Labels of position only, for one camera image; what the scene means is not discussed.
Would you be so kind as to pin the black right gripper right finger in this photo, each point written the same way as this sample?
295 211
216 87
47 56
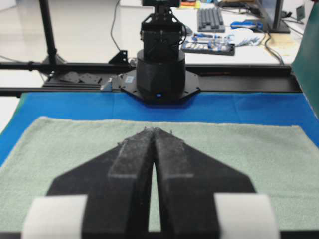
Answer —
203 198

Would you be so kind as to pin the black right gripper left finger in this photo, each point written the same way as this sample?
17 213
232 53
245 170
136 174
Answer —
107 197

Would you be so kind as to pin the light green bath towel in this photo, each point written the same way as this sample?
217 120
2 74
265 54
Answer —
281 161

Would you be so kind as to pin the blue table cloth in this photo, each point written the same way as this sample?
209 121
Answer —
252 108

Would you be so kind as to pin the screwdriver bit set case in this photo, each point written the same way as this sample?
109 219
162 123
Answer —
214 44

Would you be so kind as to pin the white blue work glove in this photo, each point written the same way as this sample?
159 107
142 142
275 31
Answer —
242 37

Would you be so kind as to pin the dark grey keyboard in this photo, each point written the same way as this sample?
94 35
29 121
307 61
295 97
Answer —
210 20

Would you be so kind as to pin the dark green backdrop panel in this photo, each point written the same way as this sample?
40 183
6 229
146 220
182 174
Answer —
306 63

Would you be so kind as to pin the black monitor stand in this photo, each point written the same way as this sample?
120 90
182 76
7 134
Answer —
271 12

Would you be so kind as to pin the silver corner bracket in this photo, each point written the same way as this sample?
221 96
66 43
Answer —
107 87

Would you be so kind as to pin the black aluminium frame rail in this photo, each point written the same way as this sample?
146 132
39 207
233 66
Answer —
204 78

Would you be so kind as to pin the black vertical frame post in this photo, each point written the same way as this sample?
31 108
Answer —
48 31

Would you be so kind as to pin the blue handled tool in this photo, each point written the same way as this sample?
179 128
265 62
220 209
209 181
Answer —
248 24

